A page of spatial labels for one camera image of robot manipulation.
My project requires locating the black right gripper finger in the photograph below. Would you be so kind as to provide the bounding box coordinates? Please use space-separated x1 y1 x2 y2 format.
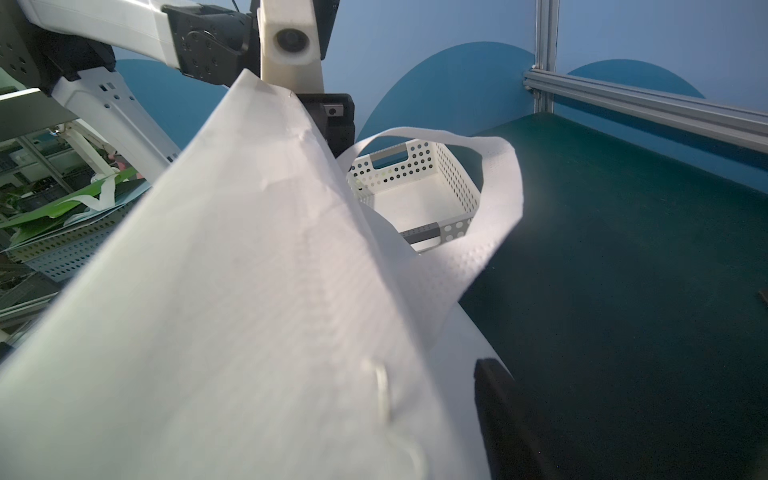
474 358 558 479

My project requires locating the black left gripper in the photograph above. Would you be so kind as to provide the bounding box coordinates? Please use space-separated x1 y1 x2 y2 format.
298 93 355 157

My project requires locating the white insulated delivery bag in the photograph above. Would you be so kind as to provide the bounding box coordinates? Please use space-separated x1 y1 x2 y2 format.
1 71 523 479

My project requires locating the white perforated plastic basket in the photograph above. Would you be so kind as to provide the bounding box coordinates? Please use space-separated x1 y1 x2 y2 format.
346 139 480 252

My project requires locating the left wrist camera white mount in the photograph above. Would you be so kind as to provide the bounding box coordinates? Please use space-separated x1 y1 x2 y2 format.
256 0 340 94

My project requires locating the left aluminium frame post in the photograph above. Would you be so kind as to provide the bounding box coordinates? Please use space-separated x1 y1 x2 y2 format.
533 0 560 113

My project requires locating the horizontal aluminium frame rail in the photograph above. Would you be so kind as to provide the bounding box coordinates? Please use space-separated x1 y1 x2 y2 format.
524 69 767 153

